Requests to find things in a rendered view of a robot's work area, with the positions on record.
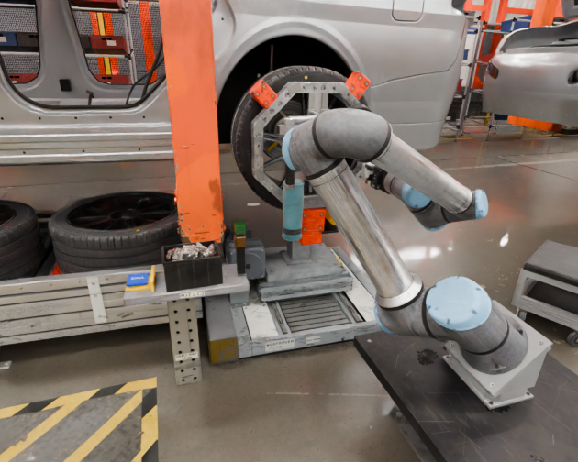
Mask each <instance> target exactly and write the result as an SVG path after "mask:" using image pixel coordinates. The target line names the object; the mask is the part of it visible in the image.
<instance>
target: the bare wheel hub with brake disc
mask: <svg viewBox="0 0 578 462"><path fill-rule="evenodd" d="M282 110H283V112H284V113H285V114H286V115H287V116H302V110H301V104H300V103H298V102H295V101H290V100H289V101H288V102H287V103H286V104H285V106H284V107H283V108H282ZM269 124H270V129H269V130H268V132H269V133H274V134H278V133H277V126H278V125H283V118H282V117H281V116H280V114H279V113H277V114H276V115H275V116H274V117H273V118H272V120H271V121H270V122H269ZM278 135H279V134H278ZM273 143H274V142H272V141H270V142H269V144H268V145H267V146H263V149H264V150H265V151H266V152H267V153H268V154H269V155H270V156H271V157H273V158H275V157H277V156H280V155H282V146H281V145H280V143H278V144H277V145H276V146H275V147H274V148H273V149H272V150H270V151H269V152H268V151H267V149H268V148H269V147H270V146H271V145H272V144H273Z"/></svg>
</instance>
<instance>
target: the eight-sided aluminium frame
mask: <svg viewBox="0 0 578 462"><path fill-rule="evenodd" d="M349 89H350V88H349V87H347V85H346V84H345V83H343V82H288V83H287V84H286V85H285V86H284V87H283V89H282V90H281V91H280V92H279V93H278V94H277V95H278V98H277V99H276V100H275V101H274V102H273V103H272V104H271V106H270V107H269V108H268V109H265V108H263V109H262V110H261V111H260V113H259V114H258V115H257V116H255V118H254V119H253V120H252V121H251V128H250V129H251V166H252V167H251V168H252V175H253V177H254V178H255V179H256V180H257V181H258V182H259V183H261V184H262V185H263V186H264V187H265V188H266V189H267V190H268V191H269V192H270V193H271V194H273V195H274V196H275V197H276V198H277V199H278V200H279V201H280V202H281V203H283V190H282V189H281V188H279V187H278V186H277V185H276V184H275V183H274V182H273V181H272V180H271V179H270V178H269V177H268V176H267V175H266V174H265V173H264V172H263V128H264V127H265V126H266V125H267V124H268V123H269V122H270V121H271V120H272V118H273V117H274V116H275V115H276V114H277V113H278V112H279V111H280V110H281V109H282V108H283V107H284V106H285V104H286V103H287V102H288V101H289V100H290V99H291V98H292V97H293V96H294V95H295V94H309V93H315V94H322V93H329V94H337V96H338V97H339V98H340V100H341V101H342V102H343V103H344V104H345V105H346V106H347V107H348V108H349V107H350V106H351V105H354V104H357V103H359V101H358V99H357V98H356V97H355V96H354V95H353V94H352V93H351V92H350V91H349ZM351 172H352V173H353V175H354V177H355V179H356V180H357V182H358V183H359V182H360V181H361V180H362V179H363V178H364V177H365V168H364V166H363V163H361V162H359V161H357V166H356V167H355V168H354V169H353V170H352V171H351ZM318 207H325V205H324V204H323V203H322V202H321V200H320V198H319V197H318V195H312V196H304V208H303V209H306V208H318Z"/></svg>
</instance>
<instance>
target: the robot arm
mask: <svg viewBox="0 0 578 462"><path fill-rule="evenodd" d="M282 151H283V158H284V161H285V162H286V164H287V166H288V167H289V168H290V169H291V170H293V171H298V172H303V173H304V175H305V177H306V179H307V180H308V181H309V182H310V183H311V185H312V186H313V188H314V190H315V191H316V193H317V195H318V197H319V198H320V200H321V202H322V203H323V204H324V205H325V207H326V209H327V210H328V212H329V214H330V216H331V217H332V219H333V220H334V222H335V224H336V225H337V227H338V229H339V231H340V232H341V234H342V235H343V236H344V238H345V239H346V241H347V243H348V244H349V246H350V248H351V250H352V251H353V253H354V254H355V256H356V258H357V259H358V261H359V262H360V263H361V265H362V267H363V269H364V270H365V272H366V273H367V275H368V277H369V278H370V280H371V282H372V284H373V285H374V287H375V289H376V290H377V292H376V293H375V299H374V303H375V306H374V307H373V312H374V317H375V320H376V322H377V324H378V325H379V326H380V327H381V328H382V329H383V330H384V331H385V332H386V333H389V334H393V335H396V336H414V337H424V338H434V339H444V340H452V341H456V342H457V343H458V344H459V347H460V351H461V354H462V356H463V358H464V359H465V360H466V362H467V363H468V364H469V365H470V366H471V367H473V368H474V369H476V370H478V371H480V372H482V373H485V374H490V375H498V374H504V373H507V372H509V371H511V370H513V369H515V368H516V367H518V366H519V365H520V364H521V363H522V361H523V360H524V359H525V357H526V355H527V352H528V335H527V333H526V331H525V329H524V328H523V327H522V325H521V324H520V323H519V322H518V321H517V320H516V319H514V318H513V317H511V316H509V315H507V314H505V313H502V312H501V311H500V310H499V309H498V308H497V306H496V305H495V304H494V302H493V301H492V300H491V299H490V297H489V296H488V294H487V293H486V291H485V290H484V289H483V288H482V287H480V286H479V285H478V284H477V283H475V282H474V281H473V280H470V279H468V278H464V277H457V276H455V277H448V278H446V279H443V280H440V281H439V282H437V283H436V284H435V286H434V287H425V285H424V283H423V281H422V280H421V279H420V277H419V276H417V275H416V274H415V273H409V271H408V269H407V267H406V265H405V263H404V261H403V260H402V259H401V257H400V255H399V254H398V252H397V250H396V248H395V246H394V244H393V243H392V241H391V239H390V237H389V236H388V235H387V233H386V231H385V230H384V228H383V225H382V224H381V222H380V220H379V218H378V217H377V215H376V213H375V212H374V210H373V209H372V206H371V205H370V203H369V201H368V199H367V198H366V196H365V194H364V192H363V191H362V189H361V186H360V185H359V184H358V182H357V180H356V179H355V177H354V175H353V173H352V172H351V170H350V167H349V166H348V164H347V162H346V160H345V158H351V159H355V160H357V161H359V162H361V163H363V166H364V168H365V177H366V178H368V177H369V175H370V174H371V175H373V178H372V181H371V185H370V186H372V183H373V185H374V187H373V186H372V187H373V188H374V189H375V190H382V191H383V192H385V193H387V194H392V195H393V196H395V197H397V198H398V199H400V200H401V201H402V202H403V203H404V204H405V205H406V207H407V208H408V209H409V210H410V212H411V213H412V214H413V215H414V217H415V218H416V219H417V221H418V222H419V223H420V224H421V225H422V226H423V227H424V228H425V229H427V230H428V231H437V230H440V229H441V228H443V227H444V226H445V225H446V224H448V223H453V222H460V221H466V220H473V219H476V220H477V219H479V218H484V217H486V215H487V212H488V202H487V197H486V195H485V193H484V191H483V190H476V191H471V190H470V189H468V188H467V187H465V186H463V185H461V184H460V183H459V182H457V181H456V180H454V179H453V178H452V177H451V176H450V175H449V174H447V173H446V172H444V171H443V170H441V169H440V168H439V167H437V166H436V165H435V164H433V163H432V162H431V161H429V160H428V159H426V158H425V157H423V156H422V155H421V154H419V153H418V152H417V151H415V150H414V149H413V148H411V147H410V146H408V145H407V144H406V143H405V142H404V141H402V140H401V139H400V138H398V137H397V136H395V135H394V134H393V133H392V128H391V125H390V124H389V123H388V122H387V121H386V120H385V119H383V118H382V117H380V116H379V115H377V114H374V113H371V112H368V111H364V110H360V109H352V108H339V109H332V110H327V111H326V112H324V113H322V114H321V115H317V116H315V117H313V118H311V119H309V120H307V121H305V122H304V123H301V124H298V125H296V126H295V127H294V128H292V129H290V130H289V131H288V132H287V133H286V134H285V136H284V138H283V146H282ZM371 162H372V163H374V164H375V165H374V164H371ZM377 186H378V187H379V186H380V187H379V188H377Z"/></svg>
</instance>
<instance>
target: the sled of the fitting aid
mask: <svg viewBox="0 0 578 462"><path fill-rule="evenodd" d="M329 250H330V249H329ZM330 252H331V253H332V254H333V255H334V253H333V252H332V251H331V250H330ZM334 257H335V258H336V259H337V260H338V261H339V263H340V264H341V265H342V261H341V260H340V259H339V258H337V257H336V256H335V255H334ZM252 282H253V285H254V288H255V291H256V292H257V295H258V298H259V301H260V302H266V301H273V300H281V299H287V298H294V297H301V296H308V295H315V294H322V293H329V292H342V291H349V290H352V284H353V277H352V276H351V274H350V273H349V272H348V271H347V269H346V268H345V267H344V266H343V265H342V273H340V274H333V275H326V276H317V277H310V278H303V279H295V280H280V281H273V282H268V281H267V279H266V277H265V274H264V277H263V278H260V279H252Z"/></svg>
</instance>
